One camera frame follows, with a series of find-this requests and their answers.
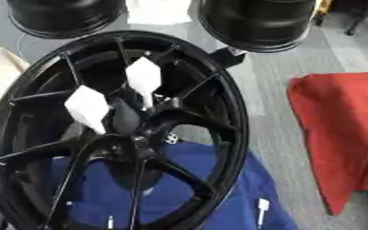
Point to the black spoked wheel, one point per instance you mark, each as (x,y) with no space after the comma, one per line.
(229,99)

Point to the black round wheel rim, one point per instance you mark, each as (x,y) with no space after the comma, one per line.
(258,21)
(61,15)

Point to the blue cloth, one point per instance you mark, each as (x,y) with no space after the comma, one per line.
(234,197)

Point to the red cloth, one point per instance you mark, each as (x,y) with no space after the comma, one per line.
(339,125)

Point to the black chair base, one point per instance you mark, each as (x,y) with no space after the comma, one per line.
(357,15)

